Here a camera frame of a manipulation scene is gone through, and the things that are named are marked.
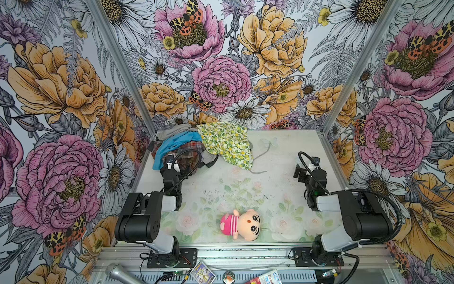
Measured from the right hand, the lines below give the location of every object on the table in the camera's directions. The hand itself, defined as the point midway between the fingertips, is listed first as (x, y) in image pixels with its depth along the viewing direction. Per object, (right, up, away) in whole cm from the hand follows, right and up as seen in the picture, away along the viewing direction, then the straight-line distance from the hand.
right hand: (306, 169), depth 94 cm
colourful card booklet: (-50, -37, -25) cm, 67 cm away
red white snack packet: (-24, -37, -27) cm, 52 cm away
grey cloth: (-74, +22, +15) cm, 78 cm away
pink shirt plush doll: (-33, -21, -19) cm, 44 cm away
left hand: (-66, +2, -1) cm, 66 cm away
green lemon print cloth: (-41, +15, +14) cm, 46 cm away
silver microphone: (-84, -35, -26) cm, 94 cm away
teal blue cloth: (-71, +15, +2) cm, 73 cm away
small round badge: (-40, -39, -24) cm, 61 cm away
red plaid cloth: (-62, +4, 0) cm, 62 cm away
